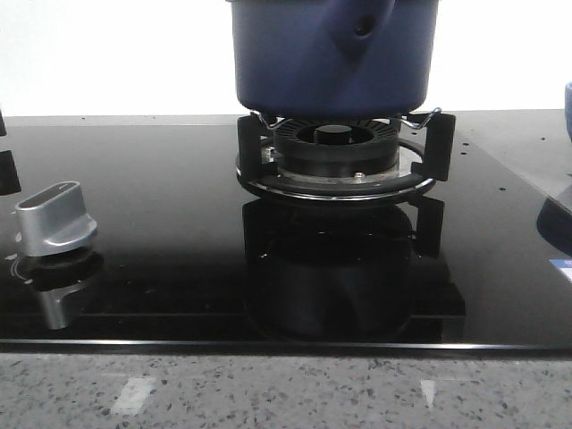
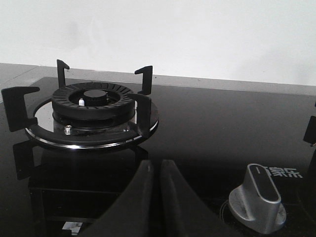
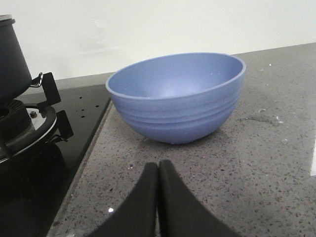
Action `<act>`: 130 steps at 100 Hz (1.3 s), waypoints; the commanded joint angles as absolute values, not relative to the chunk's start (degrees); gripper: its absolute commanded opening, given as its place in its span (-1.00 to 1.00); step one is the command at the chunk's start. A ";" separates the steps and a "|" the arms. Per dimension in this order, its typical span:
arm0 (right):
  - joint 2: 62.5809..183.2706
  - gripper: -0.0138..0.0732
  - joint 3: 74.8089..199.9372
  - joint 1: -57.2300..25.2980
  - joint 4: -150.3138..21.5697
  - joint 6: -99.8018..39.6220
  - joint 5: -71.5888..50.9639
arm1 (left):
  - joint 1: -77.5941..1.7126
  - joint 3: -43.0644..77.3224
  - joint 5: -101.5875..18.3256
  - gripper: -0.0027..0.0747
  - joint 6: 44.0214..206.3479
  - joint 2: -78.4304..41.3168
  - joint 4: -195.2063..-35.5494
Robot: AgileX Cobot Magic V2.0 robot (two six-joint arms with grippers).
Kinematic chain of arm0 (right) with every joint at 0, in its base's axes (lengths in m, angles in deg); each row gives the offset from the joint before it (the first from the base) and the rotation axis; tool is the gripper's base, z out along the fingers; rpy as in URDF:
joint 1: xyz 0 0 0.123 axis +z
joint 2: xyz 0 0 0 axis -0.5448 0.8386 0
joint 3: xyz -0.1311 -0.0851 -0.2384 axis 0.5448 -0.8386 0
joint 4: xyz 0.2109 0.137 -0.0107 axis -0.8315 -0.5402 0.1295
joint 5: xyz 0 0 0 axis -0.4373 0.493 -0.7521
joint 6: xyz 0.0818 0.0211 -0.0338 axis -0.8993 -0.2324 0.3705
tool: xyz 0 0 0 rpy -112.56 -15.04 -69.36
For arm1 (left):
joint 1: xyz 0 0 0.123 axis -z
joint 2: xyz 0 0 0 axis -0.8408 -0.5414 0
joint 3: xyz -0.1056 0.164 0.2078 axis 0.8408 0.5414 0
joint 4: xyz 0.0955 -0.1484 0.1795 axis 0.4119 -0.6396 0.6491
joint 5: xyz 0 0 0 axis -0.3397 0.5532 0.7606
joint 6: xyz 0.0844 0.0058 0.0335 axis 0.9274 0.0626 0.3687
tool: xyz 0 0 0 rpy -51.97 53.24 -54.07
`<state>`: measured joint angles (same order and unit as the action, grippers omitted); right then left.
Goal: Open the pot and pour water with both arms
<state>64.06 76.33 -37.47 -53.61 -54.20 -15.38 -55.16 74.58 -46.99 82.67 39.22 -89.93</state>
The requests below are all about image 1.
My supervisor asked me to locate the black gas burner head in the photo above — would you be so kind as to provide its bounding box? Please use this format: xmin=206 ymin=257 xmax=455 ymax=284
xmin=273 ymin=120 xmax=399 ymax=177

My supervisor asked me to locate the black left burner grate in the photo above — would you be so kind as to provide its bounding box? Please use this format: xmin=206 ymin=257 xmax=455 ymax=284
xmin=0 ymin=108 xmax=21 ymax=197

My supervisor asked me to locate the light blue plastic bowl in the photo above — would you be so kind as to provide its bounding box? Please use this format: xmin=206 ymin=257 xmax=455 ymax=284
xmin=564 ymin=81 xmax=572 ymax=139

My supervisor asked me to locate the dark blue cooking pot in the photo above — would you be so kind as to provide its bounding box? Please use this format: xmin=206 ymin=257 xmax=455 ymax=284
xmin=229 ymin=0 xmax=439 ymax=120

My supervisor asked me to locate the blue label sticker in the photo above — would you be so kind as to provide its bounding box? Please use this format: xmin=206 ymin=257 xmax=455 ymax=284
xmin=550 ymin=259 xmax=572 ymax=282

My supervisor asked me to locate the silver stove control knob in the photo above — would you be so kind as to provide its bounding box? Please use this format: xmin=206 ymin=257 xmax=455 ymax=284
xmin=15 ymin=181 xmax=97 ymax=257

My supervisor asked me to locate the black pot support grate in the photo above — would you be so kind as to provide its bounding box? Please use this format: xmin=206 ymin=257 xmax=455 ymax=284
xmin=236 ymin=109 xmax=456 ymax=204

